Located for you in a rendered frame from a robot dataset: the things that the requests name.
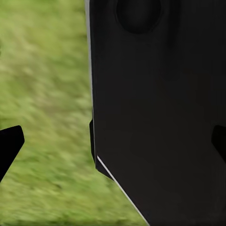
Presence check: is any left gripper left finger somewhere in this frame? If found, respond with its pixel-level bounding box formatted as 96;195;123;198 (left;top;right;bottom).
0;125;24;182

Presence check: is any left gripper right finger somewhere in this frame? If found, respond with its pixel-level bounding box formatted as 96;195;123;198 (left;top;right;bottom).
211;125;226;163

